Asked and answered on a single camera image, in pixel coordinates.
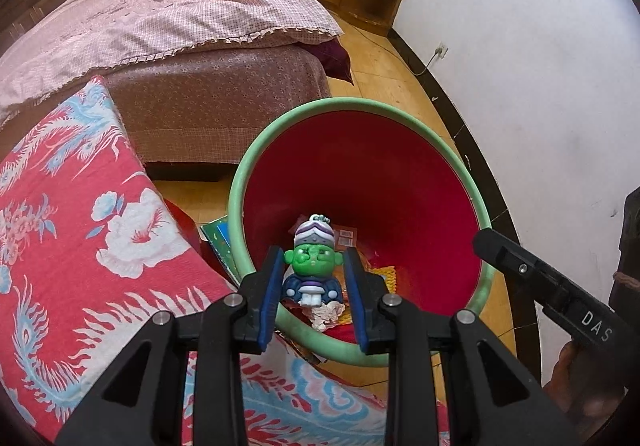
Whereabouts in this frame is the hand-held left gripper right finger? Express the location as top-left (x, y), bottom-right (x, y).
top-left (342, 247), bottom-right (583, 446)

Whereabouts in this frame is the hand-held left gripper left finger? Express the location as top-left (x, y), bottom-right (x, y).
top-left (55, 246), bottom-right (286, 446)

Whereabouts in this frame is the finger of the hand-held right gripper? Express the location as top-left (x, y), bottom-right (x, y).
top-left (472, 226), bottom-right (556, 311)

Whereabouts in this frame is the yellow foam fruit net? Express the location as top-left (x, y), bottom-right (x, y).
top-left (367, 266), bottom-right (397, 297)

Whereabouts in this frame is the cream paper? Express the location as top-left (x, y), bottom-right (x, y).
top-left (302, 301), bottom-right (346, 331)

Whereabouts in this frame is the green toy figure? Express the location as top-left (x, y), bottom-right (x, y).
top-left (281, 213), bottom-right (346, 307)

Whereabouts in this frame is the small red packet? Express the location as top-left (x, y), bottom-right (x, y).
top-left (331, 225), bottom-right (360, 249)

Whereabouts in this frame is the red bucket with green rim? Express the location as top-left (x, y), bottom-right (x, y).
top-left (228, 97), bottom-right (496, 368)

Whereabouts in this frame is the person's right hand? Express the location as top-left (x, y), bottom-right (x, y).
top-left (542, 338), bottom-right (628, 414)

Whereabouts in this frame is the green picture book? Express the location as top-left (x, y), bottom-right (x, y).
top-left (200, 220), bottom-right (242, 287)

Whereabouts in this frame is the red floral printed cloth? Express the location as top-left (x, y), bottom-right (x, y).
top-left (0, 76), bottom-right (451, 446)

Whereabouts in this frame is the bed with brown cover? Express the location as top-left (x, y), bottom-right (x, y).
top-left (102, 43), bottom-right (333, 181)

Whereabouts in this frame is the maroon cloth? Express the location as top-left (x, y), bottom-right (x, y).
top-left (297, 38), bottom-right (356, 86)

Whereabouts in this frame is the pink duvet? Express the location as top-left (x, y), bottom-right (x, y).
top-left (0, 0), bottom-right (346, 127)

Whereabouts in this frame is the thin floor cable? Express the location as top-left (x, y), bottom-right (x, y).
top-left (350, 23), bottom-right (441, 76)

